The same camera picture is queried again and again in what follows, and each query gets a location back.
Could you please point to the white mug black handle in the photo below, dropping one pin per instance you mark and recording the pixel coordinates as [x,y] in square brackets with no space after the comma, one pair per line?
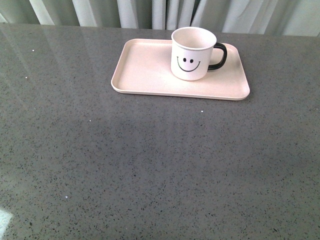
[191,52]

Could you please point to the pink rectangular tray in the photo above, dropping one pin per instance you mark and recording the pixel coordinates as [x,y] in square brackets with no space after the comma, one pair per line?
[144,68]

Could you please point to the white curtain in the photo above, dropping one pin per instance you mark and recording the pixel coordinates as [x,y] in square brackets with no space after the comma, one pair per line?
[266,17]

